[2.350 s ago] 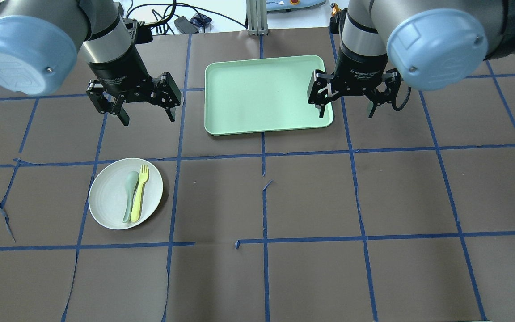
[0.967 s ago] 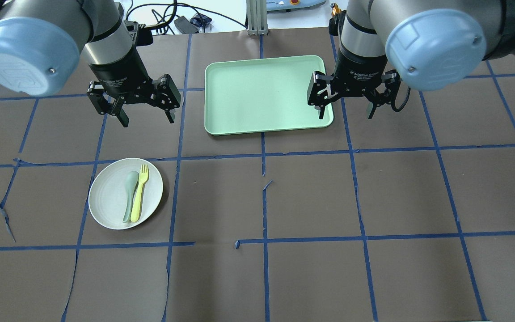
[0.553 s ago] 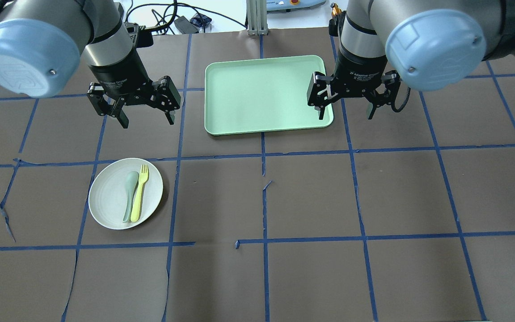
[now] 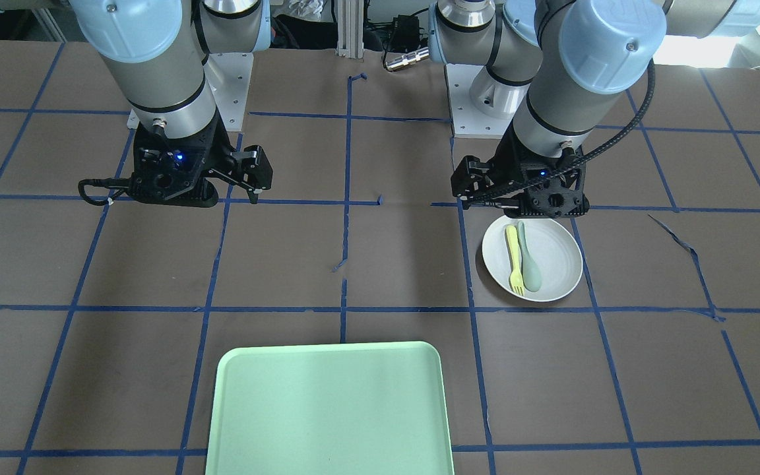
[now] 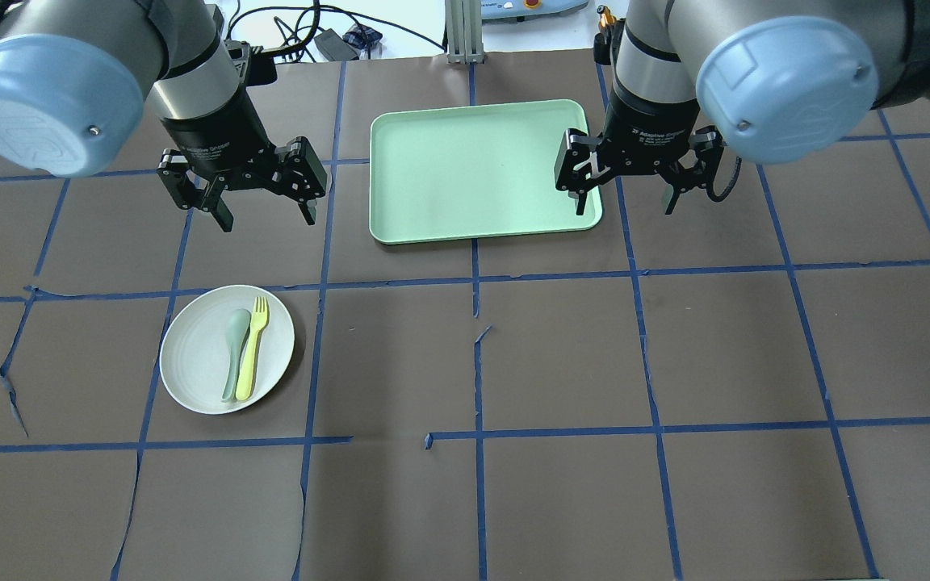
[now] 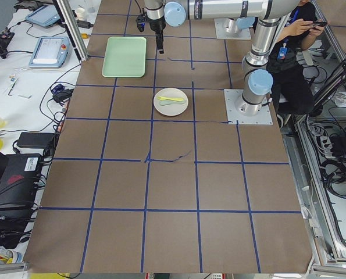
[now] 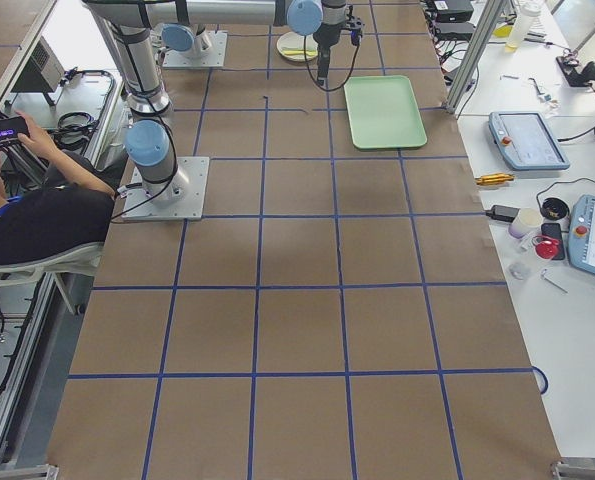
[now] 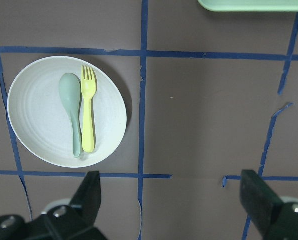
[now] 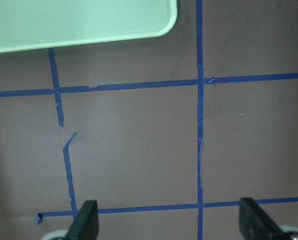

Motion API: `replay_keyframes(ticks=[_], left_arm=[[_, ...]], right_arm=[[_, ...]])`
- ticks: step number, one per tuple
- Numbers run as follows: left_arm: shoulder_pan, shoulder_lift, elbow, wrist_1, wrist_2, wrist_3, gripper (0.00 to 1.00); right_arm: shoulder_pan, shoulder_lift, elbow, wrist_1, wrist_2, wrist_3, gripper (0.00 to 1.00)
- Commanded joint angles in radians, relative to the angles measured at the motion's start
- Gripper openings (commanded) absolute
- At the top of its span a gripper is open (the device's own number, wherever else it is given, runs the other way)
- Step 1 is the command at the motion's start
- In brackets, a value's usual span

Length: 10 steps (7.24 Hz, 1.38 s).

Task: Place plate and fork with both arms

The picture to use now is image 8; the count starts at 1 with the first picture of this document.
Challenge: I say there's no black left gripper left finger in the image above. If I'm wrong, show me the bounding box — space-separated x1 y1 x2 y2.
69 171 100 226

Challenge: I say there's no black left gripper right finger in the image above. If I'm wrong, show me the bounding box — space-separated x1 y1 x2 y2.
239 170 284 237

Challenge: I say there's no white round plate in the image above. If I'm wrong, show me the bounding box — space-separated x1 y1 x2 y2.
7 56 127 168

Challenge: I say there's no yellow plastic fork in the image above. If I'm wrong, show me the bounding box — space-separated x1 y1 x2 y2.
81 65 97 153

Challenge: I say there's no pale green plastic spoon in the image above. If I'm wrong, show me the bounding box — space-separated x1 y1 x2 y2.
58 73 82 158

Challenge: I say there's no mint green tray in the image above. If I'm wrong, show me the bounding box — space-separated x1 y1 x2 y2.
197 0 298 12

